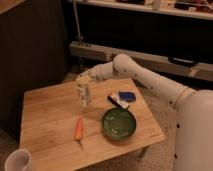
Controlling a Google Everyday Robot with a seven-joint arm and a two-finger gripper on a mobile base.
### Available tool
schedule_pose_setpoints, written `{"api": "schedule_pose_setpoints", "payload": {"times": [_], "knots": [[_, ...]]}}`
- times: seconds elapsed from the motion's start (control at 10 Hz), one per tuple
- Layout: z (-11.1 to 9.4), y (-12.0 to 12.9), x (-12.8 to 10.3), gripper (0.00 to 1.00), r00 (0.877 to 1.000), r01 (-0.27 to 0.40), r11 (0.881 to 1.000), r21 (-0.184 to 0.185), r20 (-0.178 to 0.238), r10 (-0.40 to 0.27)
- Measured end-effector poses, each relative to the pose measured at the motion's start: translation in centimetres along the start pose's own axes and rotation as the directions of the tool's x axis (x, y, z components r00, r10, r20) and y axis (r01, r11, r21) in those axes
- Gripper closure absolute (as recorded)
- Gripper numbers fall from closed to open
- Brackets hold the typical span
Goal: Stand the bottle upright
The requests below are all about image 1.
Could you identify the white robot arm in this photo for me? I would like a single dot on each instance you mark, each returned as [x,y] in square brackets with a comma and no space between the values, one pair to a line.
[123,66]

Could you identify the blue cloth piece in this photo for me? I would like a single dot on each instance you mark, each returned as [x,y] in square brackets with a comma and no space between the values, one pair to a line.
[127,96]

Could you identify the black case handle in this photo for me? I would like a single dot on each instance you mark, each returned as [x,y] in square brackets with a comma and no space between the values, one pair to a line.
[182,62]

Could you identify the orange carrot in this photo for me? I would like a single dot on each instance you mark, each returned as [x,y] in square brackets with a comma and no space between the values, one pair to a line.
[78,135]

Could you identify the wooden table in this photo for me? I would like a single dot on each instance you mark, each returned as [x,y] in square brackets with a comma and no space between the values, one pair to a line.
[49,119]

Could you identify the background shelf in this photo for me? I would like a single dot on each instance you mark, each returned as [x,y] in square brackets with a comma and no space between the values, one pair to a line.
[155,8]

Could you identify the metal stand pole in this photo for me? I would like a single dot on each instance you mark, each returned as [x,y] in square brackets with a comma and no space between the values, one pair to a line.
[80,38]

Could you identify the white cup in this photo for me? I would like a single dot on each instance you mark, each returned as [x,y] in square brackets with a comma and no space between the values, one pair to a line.
[19,160]

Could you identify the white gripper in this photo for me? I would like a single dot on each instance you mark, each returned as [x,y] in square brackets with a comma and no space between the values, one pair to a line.
[93,73]

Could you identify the long grey case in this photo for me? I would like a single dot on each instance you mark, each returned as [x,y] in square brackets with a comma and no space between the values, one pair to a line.
[157,63]

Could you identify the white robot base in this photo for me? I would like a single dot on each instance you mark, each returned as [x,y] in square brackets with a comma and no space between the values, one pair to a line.
[194,138]

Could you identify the green bowl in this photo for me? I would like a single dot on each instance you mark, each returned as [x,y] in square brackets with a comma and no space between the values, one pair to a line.
[118,124]

